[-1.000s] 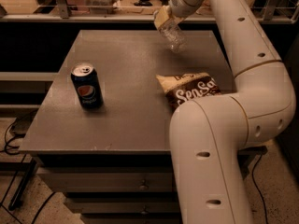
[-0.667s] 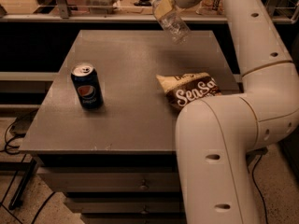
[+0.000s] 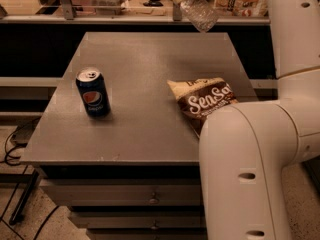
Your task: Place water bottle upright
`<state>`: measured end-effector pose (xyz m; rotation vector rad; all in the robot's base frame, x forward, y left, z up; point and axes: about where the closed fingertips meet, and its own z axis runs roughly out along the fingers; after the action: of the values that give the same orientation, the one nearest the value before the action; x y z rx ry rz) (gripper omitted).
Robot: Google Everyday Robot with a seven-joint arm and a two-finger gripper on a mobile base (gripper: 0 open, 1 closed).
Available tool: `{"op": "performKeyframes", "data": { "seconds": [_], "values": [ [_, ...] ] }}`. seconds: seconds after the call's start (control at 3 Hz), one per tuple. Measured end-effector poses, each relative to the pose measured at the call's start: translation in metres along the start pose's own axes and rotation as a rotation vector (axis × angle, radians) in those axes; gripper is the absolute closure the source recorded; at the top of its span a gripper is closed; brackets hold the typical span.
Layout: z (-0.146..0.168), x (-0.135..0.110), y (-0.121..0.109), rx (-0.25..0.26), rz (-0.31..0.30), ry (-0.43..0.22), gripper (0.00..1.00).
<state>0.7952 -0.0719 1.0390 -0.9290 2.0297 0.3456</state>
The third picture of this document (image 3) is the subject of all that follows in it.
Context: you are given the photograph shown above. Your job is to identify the Sea Salt chips bag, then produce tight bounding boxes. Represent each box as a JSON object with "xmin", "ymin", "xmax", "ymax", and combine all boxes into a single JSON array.
[{"xmin": 167, "ymin": 77, "xmax": 238, "ymax": 136}]

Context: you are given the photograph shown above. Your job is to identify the grey metal shelf rail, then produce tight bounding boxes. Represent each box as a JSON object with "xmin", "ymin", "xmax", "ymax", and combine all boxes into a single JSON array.
[{"xmin": 0, "ymin": 0, "xmax": 270, "ymax": 26}]

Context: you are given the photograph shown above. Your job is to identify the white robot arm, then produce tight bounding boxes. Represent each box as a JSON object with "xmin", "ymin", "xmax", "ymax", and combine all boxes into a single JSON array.
[{"xmin": 199, "ymin": 0, "xmax": 320, "ymax": 240}]

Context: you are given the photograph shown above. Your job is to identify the clear plastic water bottle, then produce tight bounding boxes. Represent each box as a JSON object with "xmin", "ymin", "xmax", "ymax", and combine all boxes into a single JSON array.
[{"xmin": 180, "ymin": 0, "xmax": 219, "ymax": 33}]

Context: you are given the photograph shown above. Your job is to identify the grey drawer cabinet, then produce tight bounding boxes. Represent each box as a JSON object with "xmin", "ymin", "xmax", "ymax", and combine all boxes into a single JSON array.
[{"xmin": 22, "ymin": 32, "xmax": 256, "ymax": 240}]

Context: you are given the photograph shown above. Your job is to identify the black cables on left floor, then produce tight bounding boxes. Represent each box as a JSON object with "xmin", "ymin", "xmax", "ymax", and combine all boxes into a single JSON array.
[{"xmin": 0, "ymin": 117, "xmax": 61, "ymax": 240}]

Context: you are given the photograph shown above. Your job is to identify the colourful snack bag on shelf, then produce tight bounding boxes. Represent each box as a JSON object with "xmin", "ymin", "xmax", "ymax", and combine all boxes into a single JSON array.
[{"xmin": 213, "ymin": 0, "xmax": 268, "ymax": 17}]

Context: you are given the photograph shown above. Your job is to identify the blue Pepsi soda can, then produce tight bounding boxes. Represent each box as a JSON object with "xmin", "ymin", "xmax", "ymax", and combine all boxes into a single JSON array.
[{"xmin": 76, "ymin": 67, "xmax": 111, "ymax": 118}]

